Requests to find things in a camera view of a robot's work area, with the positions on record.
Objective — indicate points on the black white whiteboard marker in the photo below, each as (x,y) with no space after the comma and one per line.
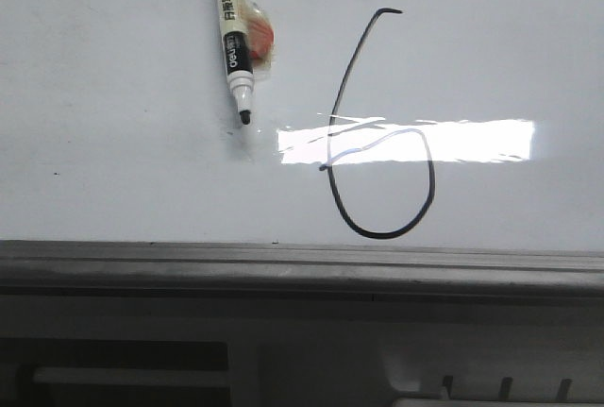
(240,78)

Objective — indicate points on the grey aluminium whiteboard frame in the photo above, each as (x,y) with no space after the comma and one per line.
(154,269)

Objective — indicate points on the white whiteboard surface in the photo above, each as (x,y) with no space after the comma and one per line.
(117,125)

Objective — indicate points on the white tray with slots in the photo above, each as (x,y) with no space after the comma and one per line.
(498,377)

